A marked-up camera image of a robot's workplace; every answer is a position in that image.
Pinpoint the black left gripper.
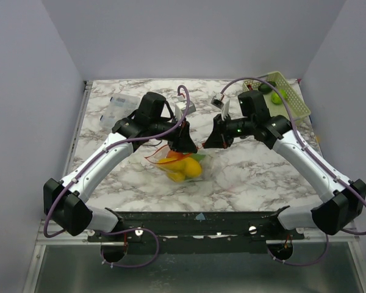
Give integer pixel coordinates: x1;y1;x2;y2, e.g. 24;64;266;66
150;116;199;153

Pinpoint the orange toy peach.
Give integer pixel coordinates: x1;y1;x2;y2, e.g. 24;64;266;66
166;150;186;160

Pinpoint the clear zip bag orange zipper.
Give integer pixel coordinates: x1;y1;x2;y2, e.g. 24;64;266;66
145;145;216;183

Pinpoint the yellow toy pear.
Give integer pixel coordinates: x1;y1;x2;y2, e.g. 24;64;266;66
167;172;187;183

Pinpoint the yellow toy mango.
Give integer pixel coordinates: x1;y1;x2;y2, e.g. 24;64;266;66
157;158;185;173

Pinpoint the yellow toy lemon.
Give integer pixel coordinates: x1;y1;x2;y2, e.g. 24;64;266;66
184;157;202;178

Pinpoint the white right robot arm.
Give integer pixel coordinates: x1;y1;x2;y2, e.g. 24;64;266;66
203;90;366;239

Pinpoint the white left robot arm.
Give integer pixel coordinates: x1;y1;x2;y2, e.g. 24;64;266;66
43;85;197;241

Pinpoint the dark green toy avocado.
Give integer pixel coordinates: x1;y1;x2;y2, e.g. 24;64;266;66
258;81;276;95

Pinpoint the light green toy apple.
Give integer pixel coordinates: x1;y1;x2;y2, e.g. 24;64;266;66
271;89;288;104

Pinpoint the clear plastic box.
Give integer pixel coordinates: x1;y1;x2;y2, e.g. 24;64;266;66
99;93;140;129

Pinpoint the green perforated plastic basket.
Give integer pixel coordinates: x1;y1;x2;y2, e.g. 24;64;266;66
259;71;311;125

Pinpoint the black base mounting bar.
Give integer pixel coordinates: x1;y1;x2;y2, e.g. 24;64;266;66
88;207;344;254

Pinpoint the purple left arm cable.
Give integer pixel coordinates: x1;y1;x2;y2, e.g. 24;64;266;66
43;85;192;269

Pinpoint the aluminium frame rail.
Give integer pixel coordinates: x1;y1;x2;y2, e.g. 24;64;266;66
35;218;361;245

